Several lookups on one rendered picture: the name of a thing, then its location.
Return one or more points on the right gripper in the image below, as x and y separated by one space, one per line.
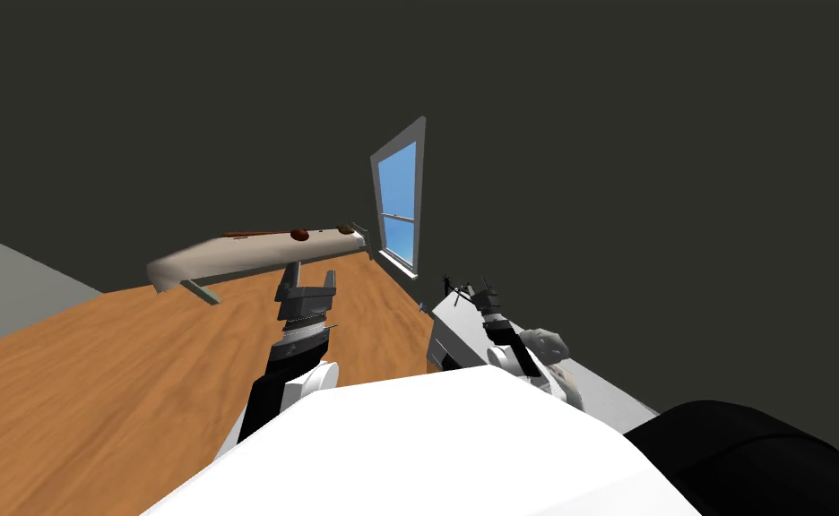
486 301

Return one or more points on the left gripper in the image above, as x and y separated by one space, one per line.
306 302

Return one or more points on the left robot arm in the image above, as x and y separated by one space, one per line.
287 369

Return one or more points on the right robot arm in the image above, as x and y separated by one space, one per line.
749 459

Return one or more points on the brown round object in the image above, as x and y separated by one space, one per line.
345 230
300 235

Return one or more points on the grey desk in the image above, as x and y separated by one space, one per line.
455 337

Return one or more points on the beige table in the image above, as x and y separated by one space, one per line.
247 256

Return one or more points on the reddish brown stick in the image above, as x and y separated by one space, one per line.
254 233

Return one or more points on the grey lumpy object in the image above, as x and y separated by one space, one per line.
545 345

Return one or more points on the grey framed window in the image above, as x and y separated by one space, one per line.
398 197

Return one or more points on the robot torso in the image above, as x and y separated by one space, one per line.
419 451

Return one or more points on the grey counter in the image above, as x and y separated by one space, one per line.
11 294

